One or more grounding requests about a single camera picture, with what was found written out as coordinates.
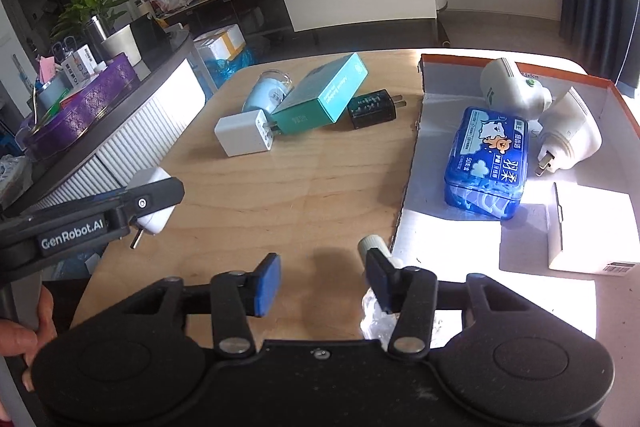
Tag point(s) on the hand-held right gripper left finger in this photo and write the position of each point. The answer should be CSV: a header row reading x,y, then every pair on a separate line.
x,y
267,287

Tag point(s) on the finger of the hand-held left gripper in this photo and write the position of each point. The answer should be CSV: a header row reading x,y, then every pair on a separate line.
x,y
155,196

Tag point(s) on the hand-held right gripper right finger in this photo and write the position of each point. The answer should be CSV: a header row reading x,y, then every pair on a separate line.
x,y
380,282

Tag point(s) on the small white plug charger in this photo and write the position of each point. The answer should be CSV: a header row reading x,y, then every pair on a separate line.
x,y
150,219

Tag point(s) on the small white-capped clear bottle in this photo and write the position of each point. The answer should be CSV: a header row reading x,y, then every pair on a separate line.
x,y
372,243

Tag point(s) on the large white charger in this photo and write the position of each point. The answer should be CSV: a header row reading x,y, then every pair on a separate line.
x,y
242,134

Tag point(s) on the orange-rimmed cardboard box lid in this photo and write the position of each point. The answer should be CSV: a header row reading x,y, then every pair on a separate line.
x,y
435,147

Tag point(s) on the blue toothpick jar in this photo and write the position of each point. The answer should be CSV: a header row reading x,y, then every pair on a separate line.
x,y
265,94

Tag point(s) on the blue dental floss box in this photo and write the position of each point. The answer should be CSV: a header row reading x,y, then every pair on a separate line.
x,y
492,157

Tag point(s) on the black charger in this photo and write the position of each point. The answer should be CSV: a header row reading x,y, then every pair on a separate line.
x,y
372,109

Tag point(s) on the teal carton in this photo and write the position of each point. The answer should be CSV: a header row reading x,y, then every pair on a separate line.
x,y
320,94

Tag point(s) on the white and grey carton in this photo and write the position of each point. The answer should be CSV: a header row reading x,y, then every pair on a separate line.
x,y
595,227

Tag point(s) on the white plug-in device leaf logo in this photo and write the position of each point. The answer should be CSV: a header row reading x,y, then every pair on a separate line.
x,y
510,87

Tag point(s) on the plain white plug-in device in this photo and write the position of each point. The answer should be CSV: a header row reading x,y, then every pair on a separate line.
x,y
575,132

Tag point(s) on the person's left hand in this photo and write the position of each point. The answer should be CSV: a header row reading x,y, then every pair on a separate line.
x,y
17,339

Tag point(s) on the oval white ribbed coffee table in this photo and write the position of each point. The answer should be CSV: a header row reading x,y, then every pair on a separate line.
x,y
140,122

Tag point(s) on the purple patterned tray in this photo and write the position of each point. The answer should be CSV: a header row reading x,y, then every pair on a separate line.
x,y
85,107

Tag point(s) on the blue plastic bags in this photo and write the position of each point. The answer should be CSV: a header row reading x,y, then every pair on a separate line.
x,y
227,69

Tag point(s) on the white medicine box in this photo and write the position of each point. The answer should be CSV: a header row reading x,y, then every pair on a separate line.
x,y
80,67

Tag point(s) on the white paper cup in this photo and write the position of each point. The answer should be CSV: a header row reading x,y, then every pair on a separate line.
x,y
122,47

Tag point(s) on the black box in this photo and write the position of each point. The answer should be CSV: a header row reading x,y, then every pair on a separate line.
x,y
150,37

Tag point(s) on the cardboard box with yellow tape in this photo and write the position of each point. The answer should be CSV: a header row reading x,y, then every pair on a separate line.
x,y
220,43

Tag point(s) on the bamboo plant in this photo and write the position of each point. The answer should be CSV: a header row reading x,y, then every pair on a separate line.
x,y
92,7

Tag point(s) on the black rolled mat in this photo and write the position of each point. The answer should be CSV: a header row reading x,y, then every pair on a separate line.
x,y
443,34

